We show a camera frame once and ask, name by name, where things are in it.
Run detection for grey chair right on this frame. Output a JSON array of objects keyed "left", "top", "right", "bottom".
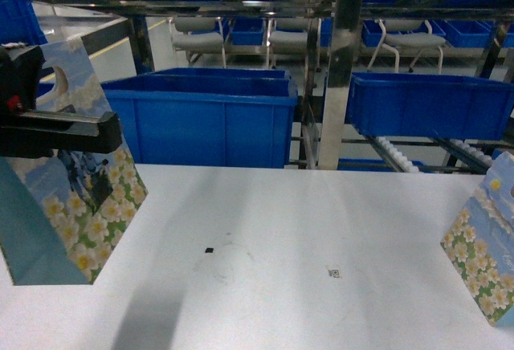
[{"left": 366, "top": 18, "right": 446, "bottom": 75}]

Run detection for right blue shelf bin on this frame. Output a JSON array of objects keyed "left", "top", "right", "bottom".
[{"left": 345, "top": 72, "right": 513, "bottom": 140}]

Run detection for flower gift bag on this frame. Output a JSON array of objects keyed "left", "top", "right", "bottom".
[
  {"left": 0, "top": 37, "right": 149, "bottom": 287},
  {"left": 440, "top": 152, "right": 513, "bottom": 327}
]

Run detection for large blue plastic bin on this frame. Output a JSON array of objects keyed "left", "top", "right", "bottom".
[{"left": 102, "top": 68, "right": 298, "bottom": 169}]

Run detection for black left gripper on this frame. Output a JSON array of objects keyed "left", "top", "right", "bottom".
[{"left": 1, "top": 43, "right": 122, "bottom": 157}]

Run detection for grey chair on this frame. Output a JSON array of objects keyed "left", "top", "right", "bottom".
[
  {"left": 366, "top": 18, "right": 446, "bottom": 75},
  {"left": 171, "top": 16, "right": 226, "bottom": 67},
  {"left": 266, "top": 18, "right": 321, "bottom": 69}
]

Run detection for grey chair left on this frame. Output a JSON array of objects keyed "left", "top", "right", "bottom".
[{"left": 171, "top": 16, "right": 226, "bottom": 67}]

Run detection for grey chair middle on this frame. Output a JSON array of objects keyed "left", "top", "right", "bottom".
[{"left": 266, "top": 18, "right": 321, "bottom": 69}]

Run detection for QR code sticker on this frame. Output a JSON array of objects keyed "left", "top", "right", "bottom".
[{"left": 328, "top": 268, "right": 341, "bottom": 279}]

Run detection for roller conveyor rails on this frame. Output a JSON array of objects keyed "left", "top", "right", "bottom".
[{"left": 365, "top": 136, "right": 513, "bottom": 175}]

